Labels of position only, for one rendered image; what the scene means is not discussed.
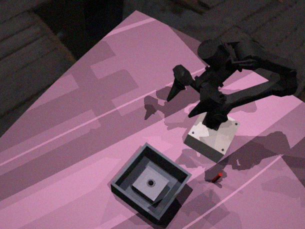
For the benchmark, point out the dark red peg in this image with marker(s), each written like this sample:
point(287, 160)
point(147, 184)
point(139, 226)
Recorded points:
point(216, 177)

